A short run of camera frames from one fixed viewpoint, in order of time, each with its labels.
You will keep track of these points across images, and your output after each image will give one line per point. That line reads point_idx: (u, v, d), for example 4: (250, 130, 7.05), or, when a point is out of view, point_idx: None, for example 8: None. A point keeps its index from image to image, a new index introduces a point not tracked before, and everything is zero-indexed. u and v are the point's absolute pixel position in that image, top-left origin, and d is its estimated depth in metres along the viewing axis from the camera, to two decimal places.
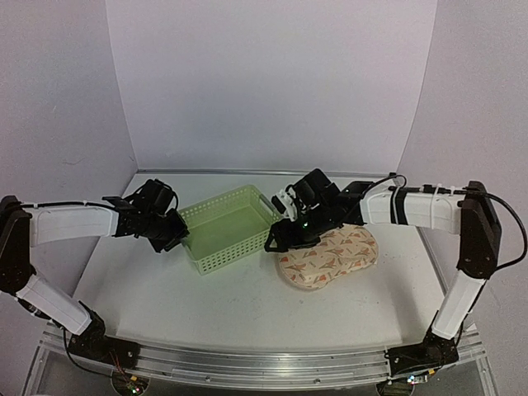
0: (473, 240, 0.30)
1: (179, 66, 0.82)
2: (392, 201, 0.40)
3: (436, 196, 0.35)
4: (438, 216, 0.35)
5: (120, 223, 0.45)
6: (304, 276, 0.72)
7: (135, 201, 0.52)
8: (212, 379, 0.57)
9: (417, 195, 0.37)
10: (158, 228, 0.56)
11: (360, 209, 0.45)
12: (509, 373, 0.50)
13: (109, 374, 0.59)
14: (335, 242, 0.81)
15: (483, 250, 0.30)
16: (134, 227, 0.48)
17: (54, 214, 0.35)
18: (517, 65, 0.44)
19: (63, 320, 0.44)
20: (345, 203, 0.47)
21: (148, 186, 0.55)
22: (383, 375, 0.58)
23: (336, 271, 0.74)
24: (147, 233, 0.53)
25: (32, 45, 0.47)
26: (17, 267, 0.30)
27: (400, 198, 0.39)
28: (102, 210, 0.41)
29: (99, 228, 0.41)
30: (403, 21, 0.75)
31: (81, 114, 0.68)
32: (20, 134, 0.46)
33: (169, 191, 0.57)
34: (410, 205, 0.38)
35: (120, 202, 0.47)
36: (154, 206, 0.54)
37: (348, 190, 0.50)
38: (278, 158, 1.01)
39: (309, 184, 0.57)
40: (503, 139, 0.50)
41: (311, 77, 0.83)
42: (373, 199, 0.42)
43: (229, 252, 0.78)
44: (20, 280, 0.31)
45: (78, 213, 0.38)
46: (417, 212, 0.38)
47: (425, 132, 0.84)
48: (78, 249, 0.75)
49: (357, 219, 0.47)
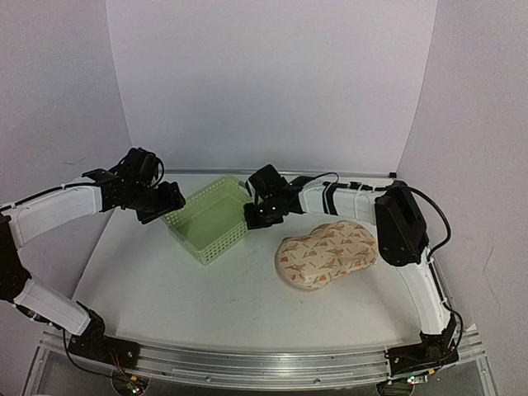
0: (388, 230, 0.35)
1: (178, 67, 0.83)
2: (322, 195, 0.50)
3: (358, 191, 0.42)
4: (360, 208, 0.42)
5: (105, 195, 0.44)
6: (304, 276, 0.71)
7: (119, 170, 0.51)
8: (212, 379, 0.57)
9: (344, 190, 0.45)
10: (145, 198, 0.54)
11: (299, 200, 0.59)
12: (509, 374, 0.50)
13: (109, 374, 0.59)
14: (335, 242, 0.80)
15: (398, 241, 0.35)
16: (120, 196, 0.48)
17: (35, 209, 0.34)
18: (517, 67, 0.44)
19: (63, 321, 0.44)
20: (287, 194, 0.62)
21: (131, 153, 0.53)
22: (383, 375, 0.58)
23: (336, 271, 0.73)
24: (134, 204, 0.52)
25: (33, 48, 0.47)
26: (10, 271, 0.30)
27: (328, 193, 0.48)
28: (83, 189, 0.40)
29: (86, 207, 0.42)
30: (403, 22, 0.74)
31: (82, 115, 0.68)
32: (20, 135, 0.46)
33: (153, 157, 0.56)
34: (336, 196, 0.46)
35: (101, 175, 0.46)
36: (139, 174, 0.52)
37: (292, 184, 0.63)
38: (277, 159, 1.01)
39: (262, 177, 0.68)
40: (502, 139, 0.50)
41: (311, 77, 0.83)
42: (307, 193, 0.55)
43: (227, 238, 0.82)
44: (16, 285, 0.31)
45: (60, 200, 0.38)
46: (340, 204, 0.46)
47: (425, 132, 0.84)
48: (77, 250, 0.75)
49: (298, 209, 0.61)
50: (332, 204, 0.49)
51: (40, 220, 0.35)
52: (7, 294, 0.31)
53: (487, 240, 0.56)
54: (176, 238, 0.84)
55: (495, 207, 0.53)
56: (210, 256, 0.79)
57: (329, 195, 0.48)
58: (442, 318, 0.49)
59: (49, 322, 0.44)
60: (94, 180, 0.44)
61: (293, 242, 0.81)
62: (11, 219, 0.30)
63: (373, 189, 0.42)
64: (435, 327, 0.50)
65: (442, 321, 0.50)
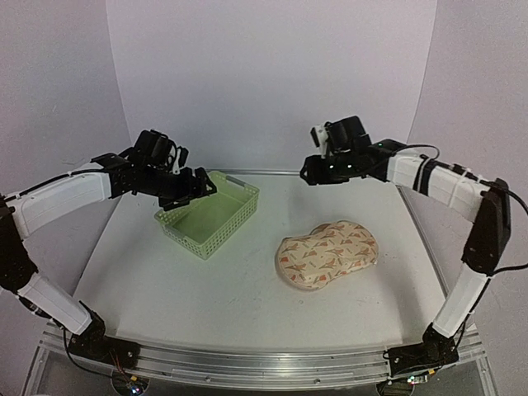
0: (483, 234, 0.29)
1: (178, 68, 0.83)
2: (419, 170, 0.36)
3: (459, 177, 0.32)
4: (458, 198, 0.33)
5: (114, 182, 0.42)
6: (304, 276, 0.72)
7: (129, 155, 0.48)
8: (212, 379, 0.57)
9: (445, 171, 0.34)
10: (159, 184, 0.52)
11: (387, 166, 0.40)
12: (509, 374, 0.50)
13: (110, 374, 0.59)
14: (335, 242, 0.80)
15: (491, 247, 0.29)
16: (131, 181, 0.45)
17: (39, 200, 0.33)
18: (516, 68, 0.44)
19: (63, 318, 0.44)
20: (375, 154, 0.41)
21: (143, 136, 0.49)
22: (383, 375, 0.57)
23: (336, 271, 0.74)
24: (145, 189, 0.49)
25: (33, 49, 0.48)
26: (16, 263, 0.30)
27: (427, 169, 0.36)
28: (91, 174, 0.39)
29: (96, 193, 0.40)
30: (403, 22, 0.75)
31: (81, 115, 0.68)
32: (20, 135, 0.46)
33: (167, 140, 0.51)
34: (437, 176, 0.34)
35: (110, 160, 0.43)
36: (152, 158, 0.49)
37: (380, 144, 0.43)
38: (278, 159, 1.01)
39: (346, 129, 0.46)
40: (502, 140, 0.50)
41: (311, 77, 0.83)
42: (406, 158, 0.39)
43: (223, 231, 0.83)
44: (23, 275, 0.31)
45: (67, 189, 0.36)
46: (437, 186, 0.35)
47: (424, 133, 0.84)
48: (77, 250, 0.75)
49: (379, 176, 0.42)
50: (426, 183, 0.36)
51: (47, 209, 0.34)
52: (13, 284, 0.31)
53: (487, 240, 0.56)
54: (172, 236, 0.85)
55: None
56: (210, 251, 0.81)
57: (429, 169, 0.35)
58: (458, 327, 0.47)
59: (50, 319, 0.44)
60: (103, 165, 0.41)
61: (293, 242, 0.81)
62: (15, 210, 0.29)
63: (480, 180, 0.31)
64: (453, 329, 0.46)
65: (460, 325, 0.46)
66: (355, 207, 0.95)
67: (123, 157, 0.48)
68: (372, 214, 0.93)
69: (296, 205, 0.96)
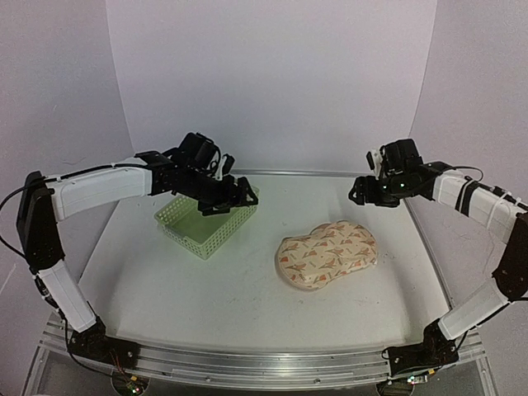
0: (516, 255, 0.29)
1: (178, 67, 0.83)
2: (461, 190, 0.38)
3: (500, 199, 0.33)
4: (496, 219, 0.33)
5: (155, 179, 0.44)
6: (304, 276, 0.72)
7: (173, 157, 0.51)
8: (212, 379, 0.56)
9: (485, 193, 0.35)
10: (198, 186, 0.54)
11: (432, 184, 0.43)
12: (509, 374, 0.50)
13: (110, 373, 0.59)
14: (335, 242, 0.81)
15: (520, 269, 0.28)
16: (172, 181, 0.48)
17: (79, 186, 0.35)
18: (517, 69, 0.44)
19: (68, 313, 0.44)
20: (424, 173, 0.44)
21: (190, 139, 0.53)
22: (383, 375, 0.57)
23: (336, 271, 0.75)
24: (186, 189, 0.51)
25: (33, 48, 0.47)
26: (49, 244, 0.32)
27: (469, 189, 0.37)
28: (135, 170, 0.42)
29: (136, 188, 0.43)
30: (403, 22, 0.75)
31: (81, 114, 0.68)
32: (19, 134, 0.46)
33: (210, 145, 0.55)
34: (477, 196, 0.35)
35: (153, 157, 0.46)
36: (194, 162, 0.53)
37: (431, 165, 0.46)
38: (278, 159, 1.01)
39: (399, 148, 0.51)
40: (502, 141, 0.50)
41: (311, 77, 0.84)
42: (450, 180, 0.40)
43: (221, 233, 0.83)
44: (50, 257, 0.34)
45: (107, 179, 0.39)
46: (477, 206, 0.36)
47: (424, 133, 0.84)
48: (77, 250, 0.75)
49: (426, 194, 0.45)
50: (468, 203, 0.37)
51: (87, 195, 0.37)
52: (40, 265, 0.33)
53: (487, 239, 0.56)
54: (172, 237, 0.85)
55: None
56: (210, 251, 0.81)
57: (469, 190, 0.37)
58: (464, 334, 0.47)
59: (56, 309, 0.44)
60: (147, 162, 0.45)
61: (293, 242, 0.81)
62: (54, 192, 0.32)
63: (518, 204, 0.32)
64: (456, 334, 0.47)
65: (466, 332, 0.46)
66: (355, 208, 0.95)
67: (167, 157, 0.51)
68: (372, 214, 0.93)
69: (296, 205, 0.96)
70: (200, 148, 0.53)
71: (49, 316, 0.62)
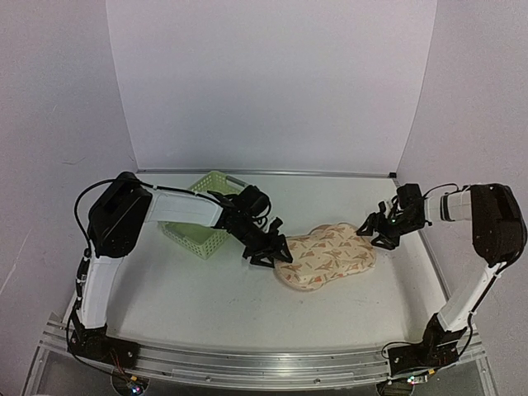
0: (481, 216, 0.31)
1: (178, 68, 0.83)
2: (441, 200, 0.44)
3: (461, 190, 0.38)
4: (464, 205, 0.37)
5: (218, 216, 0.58)
6: (299, 277, 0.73)
7: (234, 202, 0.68)
8: (212, 379, 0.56)
9: (455, 192, 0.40)
10: (250, 225, 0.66)
11: (423, 207, 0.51)
12: (509, 373, 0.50)
13: (110, 373, 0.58)
14: (333, 244, 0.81)
15: (487, 225, 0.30)
16: (233, 223, 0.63)
17: (168, 199, 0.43)
18: (517, 69, 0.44)
19: (87, 302, 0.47)
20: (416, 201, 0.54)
21: (251, 193, 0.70)
22: (383, 375, 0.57)
23: (332, 274, 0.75)
24: (238, 228, 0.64)
25: (33, 49, 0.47)
26: (126, 238, 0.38)
27: (445, 196, 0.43)
28: (211, 204, 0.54)
29: (205, 216, 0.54)
30: (403, 23, 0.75)
31: (81, 113, 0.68)
32: (20, 134, 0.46)
33: (266, 200, 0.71)
34: (450, 198, 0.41)
35: (223, 198, 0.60)
36: (250, 209, 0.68)
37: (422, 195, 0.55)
38: (278, 160, 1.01)
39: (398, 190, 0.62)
40: (502, 141, 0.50)
41: (311, 77, 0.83)
42: (431, 200, 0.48)
43: (214, 238, 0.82)
44: (122, 248, 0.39)
45: (190, 201, 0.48)
46: (453, 204, 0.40)
47: (424, 133, 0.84)
48: (77, 251, 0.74)
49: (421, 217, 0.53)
50: (447, 206, 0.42)
51: (170, 207, 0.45)
52: (112, 252, 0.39)
53: None
54: (171, 241, 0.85)
55: None
56: (210, 251, 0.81)
57: (445, 196, 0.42)
58: (460, 323, 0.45)
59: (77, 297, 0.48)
60: (219, 200, 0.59)
61: (291, 242, 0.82)
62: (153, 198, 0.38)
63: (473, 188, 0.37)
64: (455, 325, 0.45)
65: (464, 322, 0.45)
66: (355, 208, 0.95)
67: (231, 201, 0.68)
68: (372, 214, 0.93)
69: (296, 205, 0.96)
70: (256, 201, 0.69)
71: (49, 316, 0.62)
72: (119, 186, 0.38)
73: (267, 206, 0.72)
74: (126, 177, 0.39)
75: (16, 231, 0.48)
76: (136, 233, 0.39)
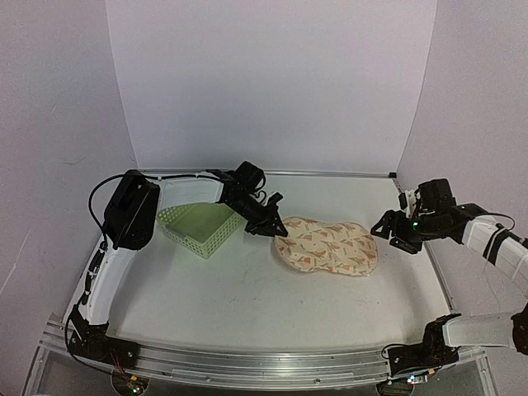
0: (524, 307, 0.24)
1: (178, 68, 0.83)
2: (491, 238, 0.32)
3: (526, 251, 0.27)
4: (523, 274, 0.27)
5: (223, 191, 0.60)
6: (291, 251, 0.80)
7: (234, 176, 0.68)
8: (212, 379, 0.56)
9: (515, 244, 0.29)
10: (248, 200, 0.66)
11: (463, 228, 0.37)
12: (508, 374, 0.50)
13: (111, 372, 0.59)
14: (334, 238, 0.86)
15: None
16: (234, 195, 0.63)
17: (175, 186, 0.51)
18: (518, 71, 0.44)
19: (92, 297, 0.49)
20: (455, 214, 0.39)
21: (246, 167, 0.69)
22: (383, 375, 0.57)
23: (322, 261, 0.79)
24: (237, 201, 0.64)
25: (34, 49, 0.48)
26: (143, 230, 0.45)
27: (500, 237, 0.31)
28: (212, 181, 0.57)
29: (206, 191, 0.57)
30: (403, 24, 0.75)
31: (81, 114, 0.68)
32: (20, 134, 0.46)
33: (261, 173, 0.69)
34: (503, 246, 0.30)
35: (222, 174, 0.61)
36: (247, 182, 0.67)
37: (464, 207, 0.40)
38: (278, 159, 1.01)
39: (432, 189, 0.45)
40: (503, 142, 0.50)
41: (310, 78, 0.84)
42: (478, 225, 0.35)
43: (217, 235, 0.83)
44: (142, 240, 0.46)
45: (196, 184, 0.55)
46: (506, 256, 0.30)
47: (424, 133, 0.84)
48: (77, 250, 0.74)
49: (455, 237, 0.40)
50: (494, 250, 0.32)
51: (178, 193, 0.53)
52: (134, 244, 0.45)
53: None
54: (171, 235, 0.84)
55: (493, 205, 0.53)
56: (210, 251, 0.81)
57: (498, 238, 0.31)
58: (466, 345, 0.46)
59: (86, 292, 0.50)
60: (219, 176, 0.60)
61: (296, 220, 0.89)
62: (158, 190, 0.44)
63: None
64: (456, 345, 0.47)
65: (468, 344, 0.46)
66: (355, 208, 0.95)
67: (229, 175, 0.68)
68: (372, 215, 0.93)
69: (296, 204, 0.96)
70: (251, 176, 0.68)
71: (50, 316, 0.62)
72: (125, 184, 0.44)
73: (261, 178, 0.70)
74: (132, 174, 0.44)
75: (17, 230, 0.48)
76: (152, 224, 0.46)
